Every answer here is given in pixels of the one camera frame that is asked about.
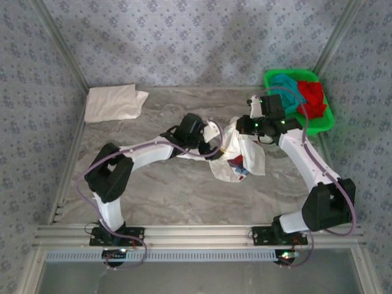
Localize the white t-shirt with red print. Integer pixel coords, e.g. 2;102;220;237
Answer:
177;116;266;184

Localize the teal t-shirt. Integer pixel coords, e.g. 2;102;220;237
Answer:
271;73;307;119

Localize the green plastic basket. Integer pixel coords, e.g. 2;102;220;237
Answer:
263;69;335;137

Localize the folded plain white t-shirt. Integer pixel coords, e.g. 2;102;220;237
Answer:
84;83;150;124

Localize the floral patterned backdrop cloth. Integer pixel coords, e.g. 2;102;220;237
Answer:
0;0;392;294

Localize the small lit circuit board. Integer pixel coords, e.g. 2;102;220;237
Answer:
101;247;128;267
275;249;301;266

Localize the long aluminium mounting rail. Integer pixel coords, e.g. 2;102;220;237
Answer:
33;225;367;249

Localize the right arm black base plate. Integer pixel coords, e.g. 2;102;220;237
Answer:
251;225;309;247

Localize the aluminium frame post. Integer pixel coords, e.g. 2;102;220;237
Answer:
312;0;365;77
32;0;91;91

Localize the grey slotted cable duct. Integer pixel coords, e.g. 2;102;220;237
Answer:
45;248;303;263

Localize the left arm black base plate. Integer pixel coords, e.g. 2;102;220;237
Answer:
89;226;145;247

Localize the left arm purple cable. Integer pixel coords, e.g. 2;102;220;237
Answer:
75;121;226;270

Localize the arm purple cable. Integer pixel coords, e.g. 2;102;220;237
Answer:
75;121;226;270
260;86;358;269

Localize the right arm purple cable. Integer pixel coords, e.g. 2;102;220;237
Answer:
260;86;358;269

